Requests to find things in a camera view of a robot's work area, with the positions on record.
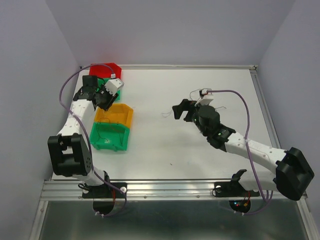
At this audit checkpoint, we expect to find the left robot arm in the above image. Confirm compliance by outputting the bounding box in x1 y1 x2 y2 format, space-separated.
47 74 124 197

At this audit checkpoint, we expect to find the aluminium front rail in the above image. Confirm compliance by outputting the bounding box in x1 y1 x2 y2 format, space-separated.
39 177 307 201

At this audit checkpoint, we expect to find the wire bundle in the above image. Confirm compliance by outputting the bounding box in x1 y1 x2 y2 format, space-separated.
160 89 227 118

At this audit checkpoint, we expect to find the dark wire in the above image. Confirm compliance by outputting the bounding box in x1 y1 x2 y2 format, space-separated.
95 117 126 148

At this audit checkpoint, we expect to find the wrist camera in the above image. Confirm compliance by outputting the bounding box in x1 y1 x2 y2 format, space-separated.
195 88 214 107
104 78 125 96

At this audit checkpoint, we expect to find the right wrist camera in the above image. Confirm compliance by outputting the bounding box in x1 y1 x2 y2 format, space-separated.
195 88 214 107

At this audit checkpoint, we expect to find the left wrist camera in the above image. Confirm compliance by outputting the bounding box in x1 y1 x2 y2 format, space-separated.
104 78 125 96

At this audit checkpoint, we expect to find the aluminium back rail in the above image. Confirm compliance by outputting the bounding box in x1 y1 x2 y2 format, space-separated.
79 64 258 71

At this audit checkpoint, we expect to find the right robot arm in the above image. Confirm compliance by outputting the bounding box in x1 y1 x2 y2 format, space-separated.
172 99 315 201

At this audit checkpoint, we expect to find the far green plastic bin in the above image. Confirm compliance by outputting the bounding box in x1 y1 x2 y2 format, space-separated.
98 77 121 101

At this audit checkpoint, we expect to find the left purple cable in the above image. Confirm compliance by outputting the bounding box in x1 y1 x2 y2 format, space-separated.
58 63 128 218

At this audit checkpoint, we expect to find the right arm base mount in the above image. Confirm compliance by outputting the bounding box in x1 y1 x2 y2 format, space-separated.
211 169 260 215

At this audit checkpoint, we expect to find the yellow plastic bin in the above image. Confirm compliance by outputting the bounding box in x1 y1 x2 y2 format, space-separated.
94 103 134 129

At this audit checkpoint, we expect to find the near green plastic bin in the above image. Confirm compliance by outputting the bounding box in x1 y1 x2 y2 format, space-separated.
89 122 130 152

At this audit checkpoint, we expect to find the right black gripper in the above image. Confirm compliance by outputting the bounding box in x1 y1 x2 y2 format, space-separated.
173 98 210 137

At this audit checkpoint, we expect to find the aluminium right side rail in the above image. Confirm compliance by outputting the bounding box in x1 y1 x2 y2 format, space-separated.
248 69 293 179

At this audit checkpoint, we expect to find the aluminium rail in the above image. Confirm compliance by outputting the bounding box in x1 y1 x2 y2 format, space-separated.
39 177 307 201
79 64 258 71
248 69 293 179

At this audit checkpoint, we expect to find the red plastic bin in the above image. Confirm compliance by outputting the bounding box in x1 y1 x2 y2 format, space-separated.
89 62 122 79

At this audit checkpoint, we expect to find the green plastic bin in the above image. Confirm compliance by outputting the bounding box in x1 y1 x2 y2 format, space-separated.
89 122 130 152
98 77 121 101

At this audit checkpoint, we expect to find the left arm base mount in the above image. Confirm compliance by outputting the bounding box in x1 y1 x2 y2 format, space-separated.
77 182 127 218

